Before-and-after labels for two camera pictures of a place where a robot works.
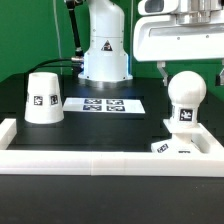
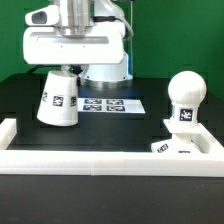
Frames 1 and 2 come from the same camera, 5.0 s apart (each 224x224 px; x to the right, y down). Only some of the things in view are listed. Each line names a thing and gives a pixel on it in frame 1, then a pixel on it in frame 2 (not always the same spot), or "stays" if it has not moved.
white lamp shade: (43, 100) → (59, 101)
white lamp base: (182, 143) stays
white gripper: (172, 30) → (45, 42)
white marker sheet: (127, 105) stays
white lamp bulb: (186, 89) stays
